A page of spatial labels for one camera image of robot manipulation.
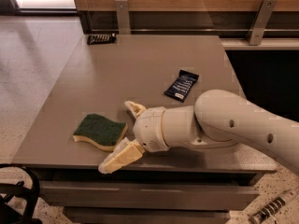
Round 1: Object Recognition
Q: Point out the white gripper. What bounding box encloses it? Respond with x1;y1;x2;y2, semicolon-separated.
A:
98;101;169;174

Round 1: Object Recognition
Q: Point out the green and yellow sponge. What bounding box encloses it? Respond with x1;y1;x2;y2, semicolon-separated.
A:
73;114;128;152

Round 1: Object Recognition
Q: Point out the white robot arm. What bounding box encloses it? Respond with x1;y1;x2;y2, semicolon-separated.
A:
98;90;299;174

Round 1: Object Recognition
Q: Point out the blue snack bar wrapper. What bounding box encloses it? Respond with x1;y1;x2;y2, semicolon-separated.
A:
164;70;199;103

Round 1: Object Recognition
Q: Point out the grey table drawer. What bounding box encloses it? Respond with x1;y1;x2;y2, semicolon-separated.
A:
40;181;258;211

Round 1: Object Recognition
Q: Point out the black chair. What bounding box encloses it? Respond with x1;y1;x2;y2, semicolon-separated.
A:
0;167;43;224

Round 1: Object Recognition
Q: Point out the striped tube on floor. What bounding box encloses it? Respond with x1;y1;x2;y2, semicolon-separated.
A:
249;189;298;224

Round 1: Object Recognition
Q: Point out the left metal bracket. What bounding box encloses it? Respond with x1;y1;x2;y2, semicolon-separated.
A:
115;0;131;35

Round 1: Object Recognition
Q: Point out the metal bracket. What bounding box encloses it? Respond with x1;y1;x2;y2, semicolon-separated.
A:
115;0;131;35
247;0;278;46

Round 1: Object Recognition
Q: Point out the right metal bracket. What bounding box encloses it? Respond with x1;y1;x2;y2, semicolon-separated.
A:
247;0;278;46

